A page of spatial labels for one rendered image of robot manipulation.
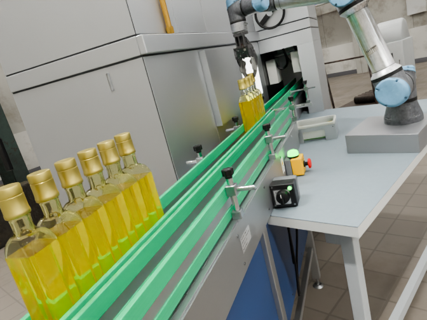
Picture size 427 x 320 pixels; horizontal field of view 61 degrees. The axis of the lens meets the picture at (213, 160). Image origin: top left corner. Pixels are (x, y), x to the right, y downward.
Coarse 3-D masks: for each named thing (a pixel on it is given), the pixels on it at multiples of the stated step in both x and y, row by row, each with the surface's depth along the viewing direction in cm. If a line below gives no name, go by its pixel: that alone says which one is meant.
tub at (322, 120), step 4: (324, 116) 197; (328, 116) 196; (332, 116) 195; (304, 120) 201; (308, 120) 200; (312, 120) 200; (316, 120) 199; (320, 120) 198; (324, 120) 197; (328, 120) 197; (332, 120) 196; (300, 124) 202; (304, 124) 202; (308, 124) 201; (312, 124) 185; (316, 124) 184; (320, 124) 183; (324, 124) 183; (300, 128) 187
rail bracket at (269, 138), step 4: (264, 124) 127; (268, 124) 126; (264, 128) 127; (268, 128) 127; (268, 132) 127; (268, 136) 127; (272, 136) 128; (276, 136) 128; (280, 136) 127; (284, 136) 126; (268, 140) 128; (272, 140) 128; (268, 144) 129; (272, 144) 129; (272, 148) 129; (272, 152) 129; (272, 156) 129; (276, 156) 131; (272, 160) 129
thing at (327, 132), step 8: (336, 120) 195; (304, 128) 187; (312, 128) 185; (320, 128) 184; (328, 128) 183; (336, 128) 186; (304, 136) 188; (312, 136) 187; (320, 136) 185; (328, 136) 184; (336, 136) 182
